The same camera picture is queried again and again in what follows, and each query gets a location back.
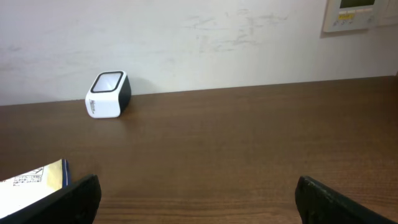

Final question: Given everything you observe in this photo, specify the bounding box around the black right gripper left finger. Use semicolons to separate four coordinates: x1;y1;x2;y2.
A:
1;174;101;224

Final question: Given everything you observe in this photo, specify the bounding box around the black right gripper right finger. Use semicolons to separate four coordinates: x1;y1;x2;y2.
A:
295;176;397;224

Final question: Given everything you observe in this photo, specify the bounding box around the yellow snack bag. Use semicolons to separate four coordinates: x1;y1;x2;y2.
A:
1;159;71;218

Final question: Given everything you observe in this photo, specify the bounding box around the white barcode scanner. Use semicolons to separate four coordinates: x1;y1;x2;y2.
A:
85;70;132;119

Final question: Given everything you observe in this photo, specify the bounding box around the beige wall control panel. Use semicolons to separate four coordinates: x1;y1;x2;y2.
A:
322;0;398;34

